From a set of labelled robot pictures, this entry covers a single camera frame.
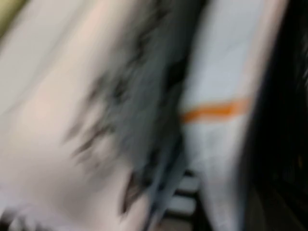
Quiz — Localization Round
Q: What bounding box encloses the white blue book right slot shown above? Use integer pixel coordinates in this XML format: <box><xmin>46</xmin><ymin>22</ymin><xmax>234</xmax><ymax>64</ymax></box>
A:
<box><xmin>180</xmin><ymin>0</ymin><xmax>287</xmax><ymax>231</ymax></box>

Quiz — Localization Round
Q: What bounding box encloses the black mesh book stand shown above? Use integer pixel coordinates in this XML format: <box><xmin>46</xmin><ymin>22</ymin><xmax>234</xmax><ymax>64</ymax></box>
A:
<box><xmin>156</xmin><ymin>0</ymin><xmax>308</xmax><ymax>231</ymax></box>

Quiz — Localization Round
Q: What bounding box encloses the blue and white DTC book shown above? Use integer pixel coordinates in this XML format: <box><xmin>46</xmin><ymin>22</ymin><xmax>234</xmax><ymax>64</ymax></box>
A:
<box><xmin>0</xmin><ymin>0</ymin><xmax>205</xmax><ymax>231</ymax></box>

